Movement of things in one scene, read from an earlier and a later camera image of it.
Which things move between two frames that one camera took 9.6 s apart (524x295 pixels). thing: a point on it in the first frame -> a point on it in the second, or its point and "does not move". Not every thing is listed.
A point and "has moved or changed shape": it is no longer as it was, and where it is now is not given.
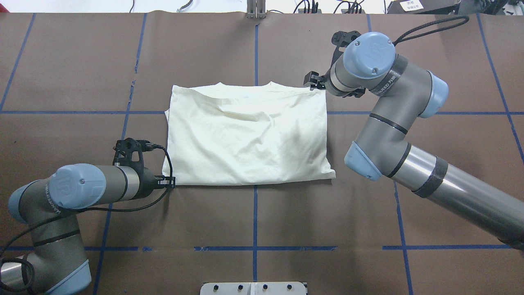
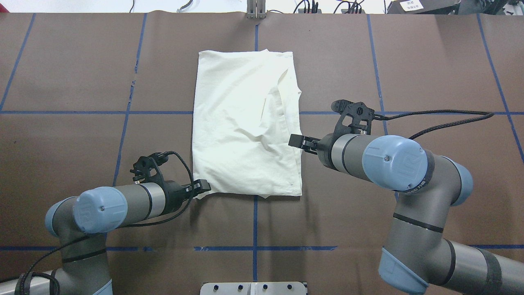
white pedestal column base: [253, 288] does not move
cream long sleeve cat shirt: [217, 135] has moved or changed shape
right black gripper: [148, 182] -> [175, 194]
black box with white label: [423, 7] does not move
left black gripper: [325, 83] -> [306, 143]
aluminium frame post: [256, 9] does not move
